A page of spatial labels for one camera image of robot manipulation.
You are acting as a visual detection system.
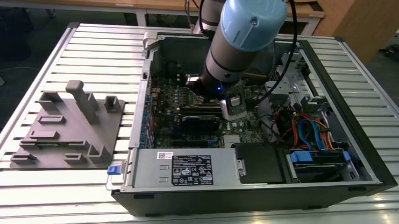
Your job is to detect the silver chipset heatsink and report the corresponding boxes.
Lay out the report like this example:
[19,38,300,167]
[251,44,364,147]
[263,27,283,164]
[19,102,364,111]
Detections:
[223,134,243,144]

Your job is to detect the graphics card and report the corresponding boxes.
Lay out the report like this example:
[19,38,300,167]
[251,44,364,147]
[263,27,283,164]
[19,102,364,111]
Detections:
[180,115,222,134]

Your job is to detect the grey case latch handle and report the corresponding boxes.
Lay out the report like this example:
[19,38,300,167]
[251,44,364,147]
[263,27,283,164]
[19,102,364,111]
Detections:
[143,31,159,51]

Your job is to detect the green motherboard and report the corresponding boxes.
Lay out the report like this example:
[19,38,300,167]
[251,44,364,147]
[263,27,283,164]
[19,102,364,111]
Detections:
[146,74,275,149]

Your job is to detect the wooden desk white legs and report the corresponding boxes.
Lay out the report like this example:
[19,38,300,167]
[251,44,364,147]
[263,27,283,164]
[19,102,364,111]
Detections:
[136,0,327,36]
[0,0,147,28]

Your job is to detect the silver power supply unit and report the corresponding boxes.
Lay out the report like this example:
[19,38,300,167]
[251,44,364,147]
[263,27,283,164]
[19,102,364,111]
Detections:
[124,148,243,189]

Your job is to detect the hard disk in blue carrier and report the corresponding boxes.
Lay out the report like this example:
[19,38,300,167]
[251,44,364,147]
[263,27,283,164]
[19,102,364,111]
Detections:
[288,150,351,184]

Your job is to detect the black bay cover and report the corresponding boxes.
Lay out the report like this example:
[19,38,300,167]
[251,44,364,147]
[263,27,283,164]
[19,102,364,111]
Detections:
[234,143,294,185]

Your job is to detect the orange wire bundle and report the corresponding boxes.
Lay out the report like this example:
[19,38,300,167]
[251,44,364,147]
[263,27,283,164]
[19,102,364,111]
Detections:
[282,112,339,151]

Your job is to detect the black PC case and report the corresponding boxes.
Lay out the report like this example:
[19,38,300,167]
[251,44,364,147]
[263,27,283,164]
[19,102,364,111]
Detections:
[111,31,399,217]

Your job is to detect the blue floor cable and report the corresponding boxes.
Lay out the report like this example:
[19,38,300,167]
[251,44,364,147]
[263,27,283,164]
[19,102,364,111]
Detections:
[0,67,40,73]

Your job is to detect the copper cable connector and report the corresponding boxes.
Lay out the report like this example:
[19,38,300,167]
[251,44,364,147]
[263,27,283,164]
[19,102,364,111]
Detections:
[244,71,268,79]

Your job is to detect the wooden cabinet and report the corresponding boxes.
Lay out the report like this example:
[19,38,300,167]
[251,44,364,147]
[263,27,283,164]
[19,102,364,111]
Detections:
[314,0,399,64]

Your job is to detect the grey parts rack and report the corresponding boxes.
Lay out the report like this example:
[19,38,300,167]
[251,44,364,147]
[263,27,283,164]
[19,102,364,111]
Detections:
[9,80,126,170]

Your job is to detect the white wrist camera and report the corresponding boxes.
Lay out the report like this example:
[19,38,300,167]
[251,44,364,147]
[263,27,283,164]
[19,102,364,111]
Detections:
[219,85,248,122]

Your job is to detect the black wire bundle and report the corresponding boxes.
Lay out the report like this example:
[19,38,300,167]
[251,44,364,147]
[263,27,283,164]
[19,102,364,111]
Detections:
[254,92,283,143]

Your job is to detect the blue data wire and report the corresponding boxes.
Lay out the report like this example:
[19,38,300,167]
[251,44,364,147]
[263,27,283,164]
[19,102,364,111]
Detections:
[298,119,330,154]

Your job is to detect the metal disk bay cage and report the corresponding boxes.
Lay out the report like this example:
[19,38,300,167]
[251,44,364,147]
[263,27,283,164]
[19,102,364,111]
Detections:
[264,52,332,112]

